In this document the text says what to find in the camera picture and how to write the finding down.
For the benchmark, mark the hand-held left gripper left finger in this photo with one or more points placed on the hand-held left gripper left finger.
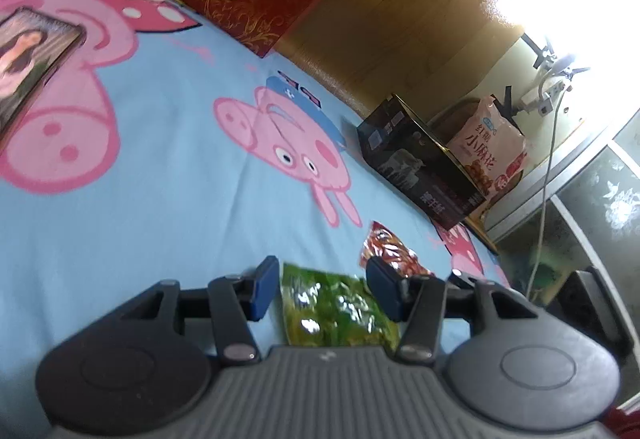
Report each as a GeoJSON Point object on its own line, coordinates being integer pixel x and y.
{"type": "Point", "coordinates": [264, 289]}

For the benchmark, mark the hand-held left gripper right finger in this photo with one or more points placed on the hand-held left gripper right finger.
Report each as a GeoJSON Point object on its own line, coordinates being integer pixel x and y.
{"type": "Point", "coordinates": [382, 284]}

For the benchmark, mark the red snack packet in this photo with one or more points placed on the red snack packet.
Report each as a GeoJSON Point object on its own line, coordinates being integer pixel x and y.
{"type": "Point", "coordinates": [387, 246]}

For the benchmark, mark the bright green snack packet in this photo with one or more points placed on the bright green snack packet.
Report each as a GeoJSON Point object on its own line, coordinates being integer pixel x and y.
{"type": "Point", "coordinates": [330, 309]}

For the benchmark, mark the black cardboard box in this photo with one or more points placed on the black cardboard box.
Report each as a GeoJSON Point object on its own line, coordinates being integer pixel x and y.
{"type": "Point", "coordinates": [420, 179]}

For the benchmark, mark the printed blanket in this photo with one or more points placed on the printed blanket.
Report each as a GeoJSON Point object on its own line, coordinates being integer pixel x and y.
{"type": "Point", "coordinates": [165, 169]}

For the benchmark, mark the large pink snack bag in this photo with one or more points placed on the large pink snack bag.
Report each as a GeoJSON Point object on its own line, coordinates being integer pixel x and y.
{"type": "Point", "coordinates": [485, 144]}

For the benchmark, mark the patterned glass sliding door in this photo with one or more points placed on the patterned glass sliding door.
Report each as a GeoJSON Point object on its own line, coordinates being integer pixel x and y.
{"type": "Point", "coordinates": [615, 189]}

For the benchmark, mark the smartphone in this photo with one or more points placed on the smartphone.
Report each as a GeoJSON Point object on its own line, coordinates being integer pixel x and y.
{"type": "Point", "coordinates": [30, 59]}

